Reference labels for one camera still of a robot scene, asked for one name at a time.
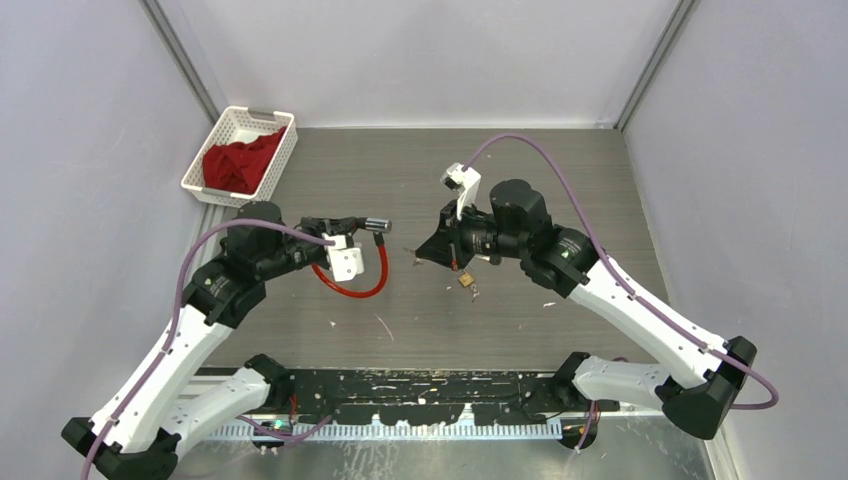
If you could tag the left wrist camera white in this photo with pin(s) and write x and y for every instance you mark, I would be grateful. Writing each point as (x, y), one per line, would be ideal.
(344, 257)

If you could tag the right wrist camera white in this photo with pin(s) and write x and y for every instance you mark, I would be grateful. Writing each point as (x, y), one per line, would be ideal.
(464, 181)

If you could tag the brass padlock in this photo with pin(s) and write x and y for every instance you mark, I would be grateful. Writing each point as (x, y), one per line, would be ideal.
(467, 280)

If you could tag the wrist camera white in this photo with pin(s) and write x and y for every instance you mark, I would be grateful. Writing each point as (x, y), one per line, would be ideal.
(344, 257)
(464, 181)

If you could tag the white plastic perforated basket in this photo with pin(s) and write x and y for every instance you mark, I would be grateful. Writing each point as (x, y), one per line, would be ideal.
(243, 124)

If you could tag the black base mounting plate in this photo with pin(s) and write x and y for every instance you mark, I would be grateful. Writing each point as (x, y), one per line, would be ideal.
(423, 397)

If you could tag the red cloth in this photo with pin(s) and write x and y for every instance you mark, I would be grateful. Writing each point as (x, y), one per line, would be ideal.
(239, 167)

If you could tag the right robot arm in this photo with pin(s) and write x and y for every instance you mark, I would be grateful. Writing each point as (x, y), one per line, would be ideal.
(694, 386)

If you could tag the red cable lock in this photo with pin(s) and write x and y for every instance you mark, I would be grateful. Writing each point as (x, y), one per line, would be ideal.
(381, 265)

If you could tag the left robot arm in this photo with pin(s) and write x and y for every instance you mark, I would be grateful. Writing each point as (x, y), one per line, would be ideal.
(142, 432)

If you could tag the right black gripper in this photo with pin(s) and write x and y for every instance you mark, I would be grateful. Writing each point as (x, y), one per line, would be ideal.
(446, 246)

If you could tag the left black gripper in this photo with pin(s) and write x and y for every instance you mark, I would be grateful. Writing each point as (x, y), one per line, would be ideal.
(333, 227)

